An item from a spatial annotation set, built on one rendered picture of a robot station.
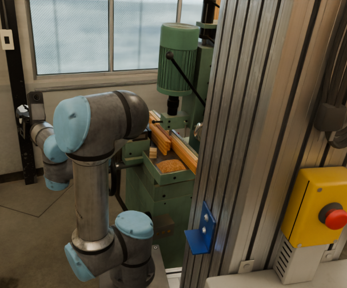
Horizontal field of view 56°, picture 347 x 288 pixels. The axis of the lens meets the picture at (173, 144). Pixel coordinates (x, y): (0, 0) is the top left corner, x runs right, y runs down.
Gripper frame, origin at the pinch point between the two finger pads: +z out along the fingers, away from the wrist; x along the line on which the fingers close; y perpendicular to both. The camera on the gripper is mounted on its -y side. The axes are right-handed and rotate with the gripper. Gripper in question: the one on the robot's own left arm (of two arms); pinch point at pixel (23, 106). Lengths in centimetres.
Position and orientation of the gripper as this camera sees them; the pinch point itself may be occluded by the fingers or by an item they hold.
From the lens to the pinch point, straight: 133.6
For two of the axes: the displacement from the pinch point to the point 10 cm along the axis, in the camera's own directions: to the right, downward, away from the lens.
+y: -1.9, 9.0, 3.9
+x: 7.6, -1.1, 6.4
